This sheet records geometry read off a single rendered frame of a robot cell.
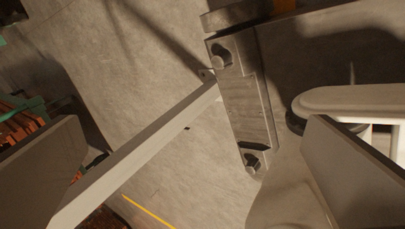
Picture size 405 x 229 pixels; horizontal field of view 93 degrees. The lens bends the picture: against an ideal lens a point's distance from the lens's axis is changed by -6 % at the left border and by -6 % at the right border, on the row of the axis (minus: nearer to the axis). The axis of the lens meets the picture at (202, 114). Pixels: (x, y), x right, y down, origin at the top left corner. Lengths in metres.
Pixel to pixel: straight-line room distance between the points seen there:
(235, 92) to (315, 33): 0.25
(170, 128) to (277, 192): 0.44
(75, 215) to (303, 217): 0.48
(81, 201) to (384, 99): 0.61
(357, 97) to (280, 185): 0.19
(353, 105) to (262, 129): 0.31
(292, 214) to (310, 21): 0.37
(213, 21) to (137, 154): 0.40
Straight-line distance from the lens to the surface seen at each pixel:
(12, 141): 1.85
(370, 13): 0.49
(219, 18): 0.53
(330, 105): 0.38
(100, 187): 0.57
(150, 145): 0.62
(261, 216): 0.25
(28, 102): 2.09
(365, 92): 0.42
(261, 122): 0.61
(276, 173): 0.33
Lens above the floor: 0.66
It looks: 39 degrees down
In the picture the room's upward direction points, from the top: 133 degrees counter-clockwise
